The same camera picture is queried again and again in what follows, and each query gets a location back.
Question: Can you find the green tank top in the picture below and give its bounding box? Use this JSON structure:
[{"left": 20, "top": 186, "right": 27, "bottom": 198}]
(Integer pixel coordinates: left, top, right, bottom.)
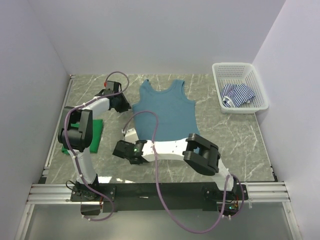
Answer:
[{"left": 61, "top": 118, "right": 105, "bottom": 155}]

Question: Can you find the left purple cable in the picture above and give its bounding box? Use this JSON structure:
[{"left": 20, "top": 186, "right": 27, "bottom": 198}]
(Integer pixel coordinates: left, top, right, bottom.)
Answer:
[{"left": 63, "top": 71, "right": 130, "bottom": 222}]

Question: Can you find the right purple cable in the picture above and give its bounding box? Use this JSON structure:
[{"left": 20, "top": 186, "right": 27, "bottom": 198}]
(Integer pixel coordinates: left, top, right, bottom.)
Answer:
[{"left": 121, "top": 110, "right": 246, "bottom": 235}]

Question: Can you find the aluminium rail frame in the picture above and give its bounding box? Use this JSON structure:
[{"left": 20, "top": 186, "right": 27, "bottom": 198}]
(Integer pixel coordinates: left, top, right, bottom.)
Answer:
[{"left": 14, "top": 73, "right": 303, "bottom": 240}]

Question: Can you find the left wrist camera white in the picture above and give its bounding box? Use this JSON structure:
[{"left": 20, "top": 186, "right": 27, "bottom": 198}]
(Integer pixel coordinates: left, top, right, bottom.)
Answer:
[{"left": 104, "top": 81, "right": 115, "bottom": 91}]

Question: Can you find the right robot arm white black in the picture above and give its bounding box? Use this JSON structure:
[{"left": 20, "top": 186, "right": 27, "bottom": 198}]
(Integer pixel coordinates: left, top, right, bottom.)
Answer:
[{"left": 112, "top": 133, "right": 241, "bottom": 201}]

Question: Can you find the striped tank top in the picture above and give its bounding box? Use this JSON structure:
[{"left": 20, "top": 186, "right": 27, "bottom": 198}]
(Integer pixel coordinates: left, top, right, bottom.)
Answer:
[{"left": 220, "top": 83, "right": 256, "bottom": 108}]

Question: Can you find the white plastic basket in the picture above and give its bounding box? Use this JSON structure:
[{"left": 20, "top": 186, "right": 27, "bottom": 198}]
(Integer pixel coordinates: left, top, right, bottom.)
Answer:
[{"left": 212, "top": 62, "right": 269, "bottom": 114}]

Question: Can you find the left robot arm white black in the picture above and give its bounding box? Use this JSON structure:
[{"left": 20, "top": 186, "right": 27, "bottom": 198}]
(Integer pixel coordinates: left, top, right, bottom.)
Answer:
[{"left": 57, "top": 81, "right": 131, "bottom": 201}]

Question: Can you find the purple cable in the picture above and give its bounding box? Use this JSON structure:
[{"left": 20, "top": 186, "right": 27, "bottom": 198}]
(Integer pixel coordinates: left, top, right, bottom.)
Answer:
[
  {"left": 121, "top": 110, "right": 246, "bottom": 235},
  {"left": 63, "top": 71, "right": 130, "bottom": 222}
]

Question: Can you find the black base beam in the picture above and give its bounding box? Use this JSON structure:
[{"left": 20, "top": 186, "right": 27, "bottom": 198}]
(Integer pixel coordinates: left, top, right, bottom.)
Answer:
[{"left": 70, "top": 182, "right": 249, "bottom": 216}]

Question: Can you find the blue tank top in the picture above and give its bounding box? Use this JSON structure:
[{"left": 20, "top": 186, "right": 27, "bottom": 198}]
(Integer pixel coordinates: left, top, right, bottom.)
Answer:
[{"left": 132, "top": 79, "right": 200, "bottom": 142}]

